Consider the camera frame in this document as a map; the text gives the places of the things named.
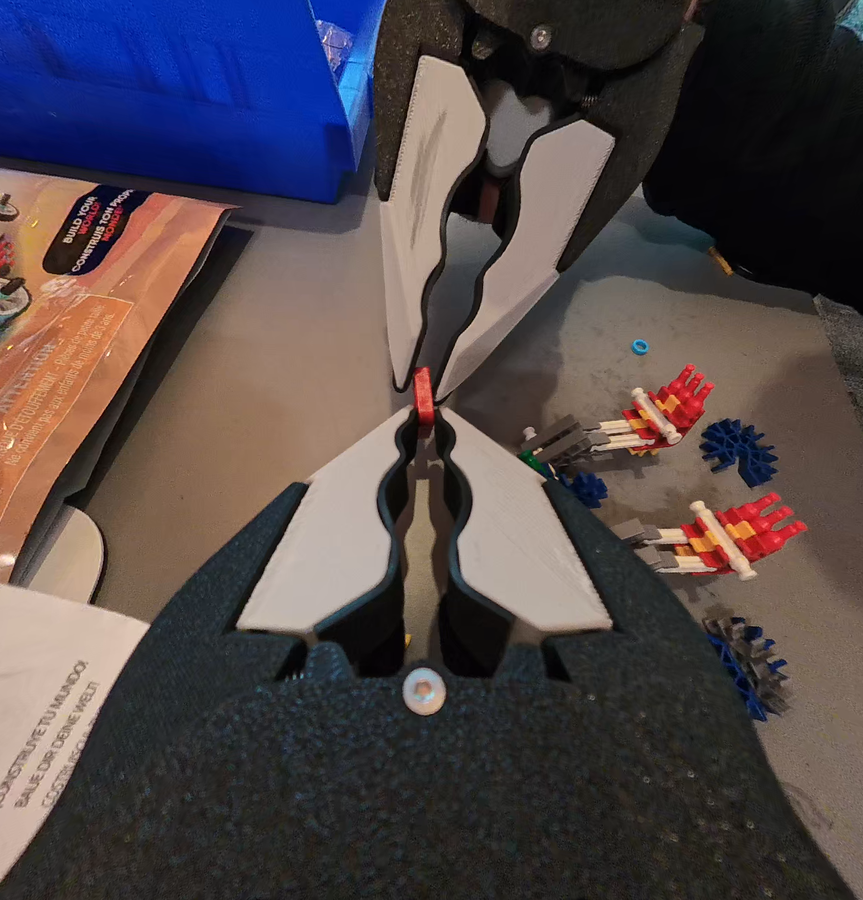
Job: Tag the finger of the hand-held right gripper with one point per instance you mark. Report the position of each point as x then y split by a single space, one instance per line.
431 155
537 232

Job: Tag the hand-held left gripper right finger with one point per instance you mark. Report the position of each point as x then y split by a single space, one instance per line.
523 548

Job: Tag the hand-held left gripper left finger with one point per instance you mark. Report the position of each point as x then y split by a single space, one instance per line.
333 548

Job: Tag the red fan-shaped toy connector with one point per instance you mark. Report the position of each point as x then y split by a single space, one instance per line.
423 397

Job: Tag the multicolour toy construction model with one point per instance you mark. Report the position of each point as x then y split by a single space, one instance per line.
656 415

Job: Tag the person's right hand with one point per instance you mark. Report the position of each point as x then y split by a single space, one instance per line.
493 198

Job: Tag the clear plastic bag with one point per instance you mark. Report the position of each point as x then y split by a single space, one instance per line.
333 42

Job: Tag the short yellow toy rod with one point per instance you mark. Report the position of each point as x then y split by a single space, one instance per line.
719 258

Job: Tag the red yellow toy leg assembly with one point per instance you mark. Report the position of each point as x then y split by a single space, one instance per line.
741 534

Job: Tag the blue snowflake toy connector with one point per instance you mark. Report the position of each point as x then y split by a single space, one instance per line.
744 450

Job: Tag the blue and grey snowflake connectors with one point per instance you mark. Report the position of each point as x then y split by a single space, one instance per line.
748 668

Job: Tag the blue plastic bin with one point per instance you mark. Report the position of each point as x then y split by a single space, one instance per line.
157 91

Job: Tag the white instruction leaflet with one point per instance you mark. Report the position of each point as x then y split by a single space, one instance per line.
45 703

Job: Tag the orange printed plastic bag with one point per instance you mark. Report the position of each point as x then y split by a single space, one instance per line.
87 316

